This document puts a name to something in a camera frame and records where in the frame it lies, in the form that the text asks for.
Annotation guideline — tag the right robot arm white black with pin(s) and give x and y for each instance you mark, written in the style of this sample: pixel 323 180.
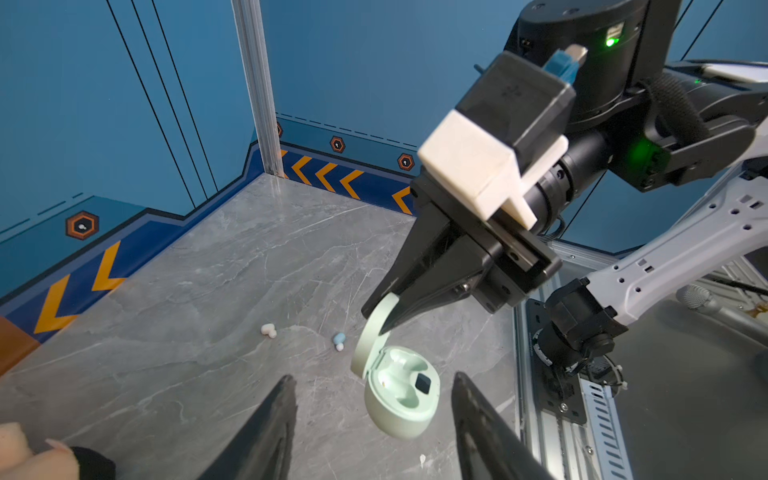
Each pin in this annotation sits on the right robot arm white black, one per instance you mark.
pixel 581 87

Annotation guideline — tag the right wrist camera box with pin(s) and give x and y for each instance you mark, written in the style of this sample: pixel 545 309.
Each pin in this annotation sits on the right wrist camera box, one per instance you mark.
pixel 504 134

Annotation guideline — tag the aluminium front rail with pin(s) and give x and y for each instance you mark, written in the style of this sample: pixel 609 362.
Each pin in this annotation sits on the aluminium front rail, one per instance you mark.
pixel 574 430

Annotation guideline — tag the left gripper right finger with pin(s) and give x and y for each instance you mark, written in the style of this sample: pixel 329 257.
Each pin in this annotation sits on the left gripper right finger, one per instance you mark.
pixel 487 448

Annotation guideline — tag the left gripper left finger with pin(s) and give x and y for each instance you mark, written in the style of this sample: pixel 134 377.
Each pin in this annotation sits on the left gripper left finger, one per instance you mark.
pixel 262 448

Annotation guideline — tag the plush doll pink shirt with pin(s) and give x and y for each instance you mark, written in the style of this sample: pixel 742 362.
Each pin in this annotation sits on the plush doll pink shirt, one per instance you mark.
pixel 59 461

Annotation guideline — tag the mint green earbud case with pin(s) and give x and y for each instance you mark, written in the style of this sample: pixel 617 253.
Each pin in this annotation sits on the mint green earbud case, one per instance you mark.
pixel 402 388

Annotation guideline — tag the blue earbud right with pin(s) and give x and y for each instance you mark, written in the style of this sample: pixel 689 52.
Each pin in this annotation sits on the blue earbud right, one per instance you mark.
pixel 339 341

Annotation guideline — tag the white vent grille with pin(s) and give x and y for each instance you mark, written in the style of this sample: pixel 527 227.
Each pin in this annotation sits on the white vent grille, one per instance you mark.
pixel 608 441

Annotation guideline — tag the right corner aluminium post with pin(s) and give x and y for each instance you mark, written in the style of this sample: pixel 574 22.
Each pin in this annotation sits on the right corner aluminium post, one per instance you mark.
pixel 254 55

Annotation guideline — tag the mint earbud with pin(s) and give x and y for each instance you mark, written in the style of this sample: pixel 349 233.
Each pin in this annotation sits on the mint earbud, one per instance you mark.
pixel 268 330

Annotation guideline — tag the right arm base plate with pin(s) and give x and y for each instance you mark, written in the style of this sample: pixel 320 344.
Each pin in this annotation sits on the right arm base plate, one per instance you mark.
pixel 555 389

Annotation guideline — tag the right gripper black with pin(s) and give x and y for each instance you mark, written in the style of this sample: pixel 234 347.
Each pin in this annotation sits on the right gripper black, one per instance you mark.
pixel 450 255

